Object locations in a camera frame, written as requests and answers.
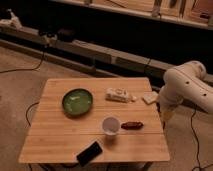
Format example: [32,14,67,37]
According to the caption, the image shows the black device on ledge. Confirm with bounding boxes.
[57,29,75,42]

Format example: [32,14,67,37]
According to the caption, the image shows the long wooden ledge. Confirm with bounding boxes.
[0,26,172,86]

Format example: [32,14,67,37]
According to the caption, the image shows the black cable right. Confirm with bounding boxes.
[189,108,213,171]

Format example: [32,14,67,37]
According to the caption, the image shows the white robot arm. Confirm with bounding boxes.
[158,61,213,122]

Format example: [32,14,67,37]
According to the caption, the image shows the white object on ledge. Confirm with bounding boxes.
[0,9,22,29]

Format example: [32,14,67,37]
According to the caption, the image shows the wooden table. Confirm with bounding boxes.
[19,77,170,163]

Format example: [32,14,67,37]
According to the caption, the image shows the black floor cable left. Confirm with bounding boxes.
[0,49,46,75]

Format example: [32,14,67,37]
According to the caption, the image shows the beige sponge piece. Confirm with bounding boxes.
[142,91,158,105]

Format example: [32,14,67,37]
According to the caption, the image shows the black smartphone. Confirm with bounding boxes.
[76,142,103,166]

